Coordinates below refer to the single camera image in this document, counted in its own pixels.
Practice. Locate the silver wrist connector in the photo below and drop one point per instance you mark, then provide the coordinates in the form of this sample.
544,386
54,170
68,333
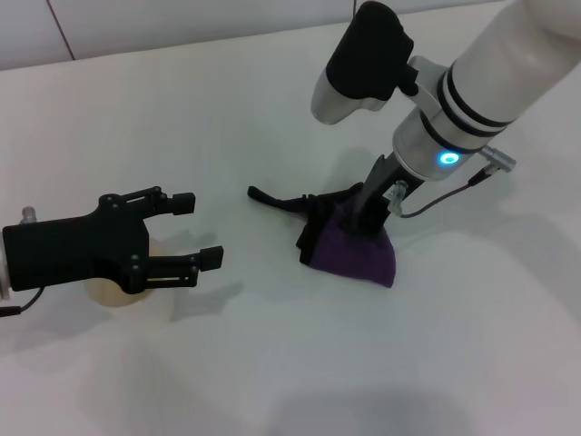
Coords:
499,158
28,215

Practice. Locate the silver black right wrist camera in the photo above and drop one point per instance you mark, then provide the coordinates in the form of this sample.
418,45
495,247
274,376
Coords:
367,50

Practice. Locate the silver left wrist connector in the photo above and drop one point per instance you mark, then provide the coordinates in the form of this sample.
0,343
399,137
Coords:
28,215

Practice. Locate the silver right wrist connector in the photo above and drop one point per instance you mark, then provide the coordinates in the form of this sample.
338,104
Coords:
499,158

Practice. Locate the white paper cup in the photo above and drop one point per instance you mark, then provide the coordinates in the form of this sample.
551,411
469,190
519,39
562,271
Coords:
109,295

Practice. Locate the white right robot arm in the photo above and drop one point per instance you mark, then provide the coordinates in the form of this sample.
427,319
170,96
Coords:
490,77

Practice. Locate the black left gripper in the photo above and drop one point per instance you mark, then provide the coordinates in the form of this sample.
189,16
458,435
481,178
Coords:
77,250

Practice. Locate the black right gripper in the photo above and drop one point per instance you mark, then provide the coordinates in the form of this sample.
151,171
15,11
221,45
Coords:
374,179

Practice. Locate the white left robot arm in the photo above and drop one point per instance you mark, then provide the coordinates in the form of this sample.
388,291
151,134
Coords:
3,277

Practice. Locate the purple-blue rag with black trim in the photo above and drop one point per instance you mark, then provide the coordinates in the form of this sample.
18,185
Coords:
354,263

